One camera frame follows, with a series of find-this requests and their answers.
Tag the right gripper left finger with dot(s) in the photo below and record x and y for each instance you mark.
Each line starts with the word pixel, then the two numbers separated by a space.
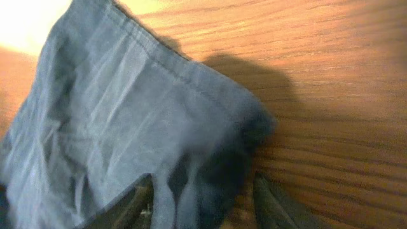
pixel 131 209

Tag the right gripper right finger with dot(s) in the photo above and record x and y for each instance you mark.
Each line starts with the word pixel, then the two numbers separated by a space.
pixel 275 209

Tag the navy blue denim shorts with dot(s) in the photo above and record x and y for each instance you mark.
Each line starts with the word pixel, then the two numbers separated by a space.
pixel 110 104

